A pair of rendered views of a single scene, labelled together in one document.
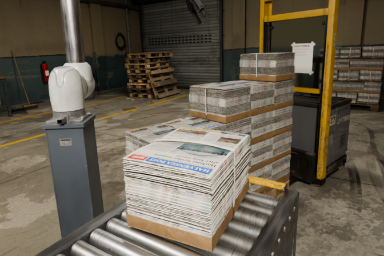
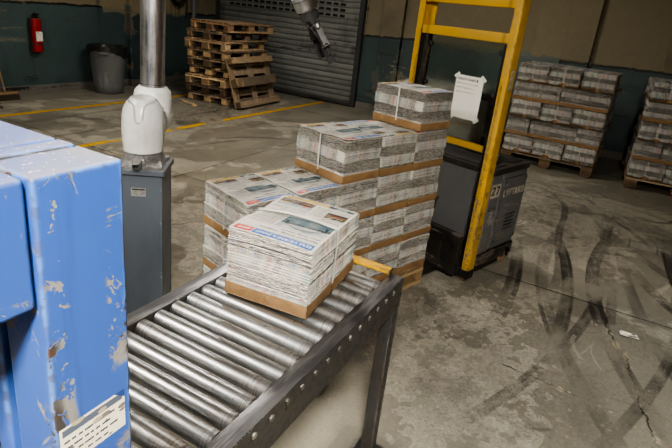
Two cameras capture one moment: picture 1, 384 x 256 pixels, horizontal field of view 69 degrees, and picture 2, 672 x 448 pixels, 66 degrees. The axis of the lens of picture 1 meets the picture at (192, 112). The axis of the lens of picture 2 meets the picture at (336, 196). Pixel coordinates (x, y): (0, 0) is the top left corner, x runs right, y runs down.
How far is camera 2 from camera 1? 76 cm
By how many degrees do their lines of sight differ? 9
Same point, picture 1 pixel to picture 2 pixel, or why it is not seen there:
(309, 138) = (461, 212)
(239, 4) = not seen: outside the picture
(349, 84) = (555, 129)
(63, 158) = (132, 210)
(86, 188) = (157, 250)
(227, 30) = (374, 0)
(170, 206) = (271, 275)
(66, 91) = (145, 129)
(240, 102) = (366, 157)
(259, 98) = (392, 153)
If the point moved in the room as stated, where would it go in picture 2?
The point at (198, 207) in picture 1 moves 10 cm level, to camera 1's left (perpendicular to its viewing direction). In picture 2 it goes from (298, 279) to (263, 276)
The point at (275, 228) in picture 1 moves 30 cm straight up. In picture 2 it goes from (368, 307) to (381, 220)
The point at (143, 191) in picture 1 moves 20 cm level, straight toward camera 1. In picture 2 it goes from (245, 259) to (253, 294)
